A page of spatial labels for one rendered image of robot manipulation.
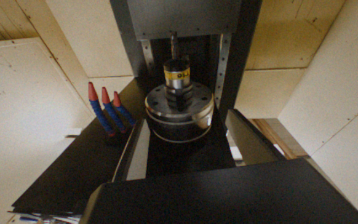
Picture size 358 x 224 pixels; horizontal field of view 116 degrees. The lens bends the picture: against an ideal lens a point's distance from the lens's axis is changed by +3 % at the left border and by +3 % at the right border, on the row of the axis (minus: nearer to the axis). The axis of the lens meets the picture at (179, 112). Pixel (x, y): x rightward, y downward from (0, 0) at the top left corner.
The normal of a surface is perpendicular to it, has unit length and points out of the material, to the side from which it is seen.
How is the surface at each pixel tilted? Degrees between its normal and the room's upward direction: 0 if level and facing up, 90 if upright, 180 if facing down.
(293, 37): 90
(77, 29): 90
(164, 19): 90
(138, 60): 90
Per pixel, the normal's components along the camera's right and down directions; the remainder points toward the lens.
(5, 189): 0.99, -0.01
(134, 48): -0.07, 0.62
